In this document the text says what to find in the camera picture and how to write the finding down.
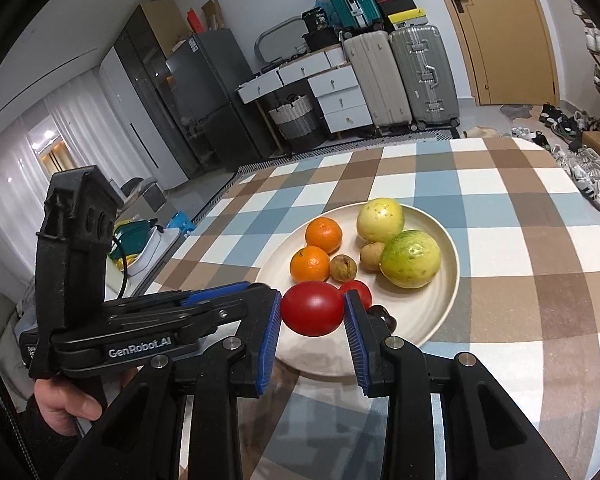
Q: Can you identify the cream round plate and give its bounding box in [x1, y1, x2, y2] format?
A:
[254, 203, 461, 378]

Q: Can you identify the orange mandarin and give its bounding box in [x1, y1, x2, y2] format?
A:
[290, 246, 331, 283]
[305, 216, 343, 255]

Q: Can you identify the brown walnut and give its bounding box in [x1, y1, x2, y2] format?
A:
[329, 254, 357, 282]
[359, 241, 386, 272]

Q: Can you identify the black printed bag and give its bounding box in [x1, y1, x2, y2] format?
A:
[302, 5, 341, 53]

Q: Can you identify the dark purple plum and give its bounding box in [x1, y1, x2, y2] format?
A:
[370, 305, 397, 333]

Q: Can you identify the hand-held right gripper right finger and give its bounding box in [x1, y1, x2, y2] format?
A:
[344, 290, 571, 480]

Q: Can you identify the large cardboard box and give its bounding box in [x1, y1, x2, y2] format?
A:
[140, 0, 193, 56]

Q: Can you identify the grey oval frame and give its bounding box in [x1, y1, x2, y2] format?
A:
[256, 16, 311, 63]

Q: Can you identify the person's left hand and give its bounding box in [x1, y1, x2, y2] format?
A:
[34, 367, 138, 436]

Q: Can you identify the green yellow guava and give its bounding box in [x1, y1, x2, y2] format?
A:
[380, 230, 442, 289]

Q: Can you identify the silver suitcase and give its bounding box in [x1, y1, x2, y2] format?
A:
[389, 25, 462, 128]

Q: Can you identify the pale yellow guava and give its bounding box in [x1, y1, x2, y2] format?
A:
[356, 198, 405, 244]

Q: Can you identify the white plastic tub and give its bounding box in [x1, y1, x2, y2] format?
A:
[125, 225, 181, 276]

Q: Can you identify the white curtain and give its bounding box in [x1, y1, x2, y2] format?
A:
[0, 80, 116, 291]

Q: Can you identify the wooden door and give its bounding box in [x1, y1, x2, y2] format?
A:
[425, 0, 561, 107]

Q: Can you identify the beige suitcase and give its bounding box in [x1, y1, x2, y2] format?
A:
[342, 30, 413, 131]

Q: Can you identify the dark glass cabinet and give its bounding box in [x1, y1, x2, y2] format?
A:
[114, 4, 201, 176]

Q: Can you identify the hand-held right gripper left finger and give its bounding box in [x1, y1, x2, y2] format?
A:
[55, 302, 283, 480]

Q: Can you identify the teal bag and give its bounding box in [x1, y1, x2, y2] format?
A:
[115, 219, 158, 261]

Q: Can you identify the woven laundry basket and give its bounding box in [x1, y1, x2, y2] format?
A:
[268, 94, 326, 143]

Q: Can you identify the person's left forearm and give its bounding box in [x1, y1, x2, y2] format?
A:
[0, 380, 81, 480]

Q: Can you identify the white drawer unit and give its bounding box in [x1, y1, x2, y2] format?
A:
[307, 65, 376, 133]

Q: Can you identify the stack of shoe boxes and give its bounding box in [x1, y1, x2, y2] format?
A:
[367, 0, 428, 31]

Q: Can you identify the checked tablecloth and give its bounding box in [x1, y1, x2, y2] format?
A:
[130, 137, 600, 480]

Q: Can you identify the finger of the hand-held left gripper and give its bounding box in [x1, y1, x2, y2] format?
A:
[102, 282, 253, 322]
[105, 286, 282, 343]

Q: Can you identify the grey refrigerator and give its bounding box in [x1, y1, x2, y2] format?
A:
[165, 29, 266, 161]

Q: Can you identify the beige sofa cushion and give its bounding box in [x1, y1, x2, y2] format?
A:
[0, 285, 36, 401]

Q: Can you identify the white desk with drawers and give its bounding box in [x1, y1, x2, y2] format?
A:
[237, 47, 353, 106]

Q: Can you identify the pile of shoes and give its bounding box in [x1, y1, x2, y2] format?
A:
[510, 102, 600, 216]

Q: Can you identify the narrow cardboard box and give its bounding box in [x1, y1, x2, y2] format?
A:
[201, 0, 226, 31]

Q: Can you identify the white tall cabinet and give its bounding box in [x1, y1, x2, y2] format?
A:
[99, 46, 188, 191]

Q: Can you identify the red tomato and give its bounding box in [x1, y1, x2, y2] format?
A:
[339, 280, 374, 309]
[280, 281, 345, 337]

